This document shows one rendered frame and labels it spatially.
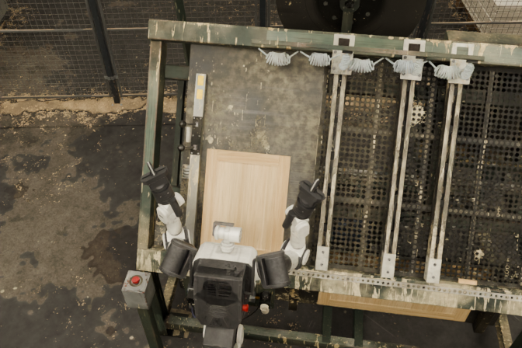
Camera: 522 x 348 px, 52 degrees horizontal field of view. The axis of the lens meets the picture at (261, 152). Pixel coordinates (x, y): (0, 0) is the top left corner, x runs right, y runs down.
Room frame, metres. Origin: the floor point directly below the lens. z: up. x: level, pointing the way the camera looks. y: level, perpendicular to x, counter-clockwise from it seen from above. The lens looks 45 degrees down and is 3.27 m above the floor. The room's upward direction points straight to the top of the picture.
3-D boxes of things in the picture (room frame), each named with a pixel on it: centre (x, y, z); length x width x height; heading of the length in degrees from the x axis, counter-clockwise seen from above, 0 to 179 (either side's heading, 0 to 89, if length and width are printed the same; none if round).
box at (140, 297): (1.43, 0.63, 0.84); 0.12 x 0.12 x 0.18; 82
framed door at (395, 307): (1.63, -0.80, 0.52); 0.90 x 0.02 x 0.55; 82
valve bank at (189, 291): (1.44, 0.18, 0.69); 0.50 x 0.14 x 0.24; 82
